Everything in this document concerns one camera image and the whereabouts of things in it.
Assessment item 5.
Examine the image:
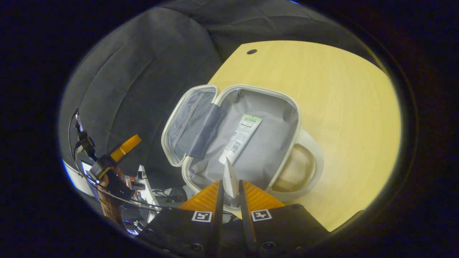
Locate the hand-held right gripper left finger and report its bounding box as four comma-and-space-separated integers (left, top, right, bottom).
138, 179, 225, 258

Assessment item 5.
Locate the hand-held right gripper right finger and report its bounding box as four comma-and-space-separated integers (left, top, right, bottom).
239, 179, 331, 258

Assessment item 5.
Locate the white suitcase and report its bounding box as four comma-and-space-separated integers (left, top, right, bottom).
161, 84, 324, 212

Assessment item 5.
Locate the green white skincare tube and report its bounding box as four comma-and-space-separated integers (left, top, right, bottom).
218, 114, 263, 166

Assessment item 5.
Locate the computer screen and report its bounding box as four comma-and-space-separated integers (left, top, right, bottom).
80, 160, 99, 190

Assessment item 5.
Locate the black backdrop cloth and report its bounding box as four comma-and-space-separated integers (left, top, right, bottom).
58, 0, 380, 215

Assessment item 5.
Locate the black cable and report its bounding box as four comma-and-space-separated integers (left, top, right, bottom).
67, 109, 162, 212

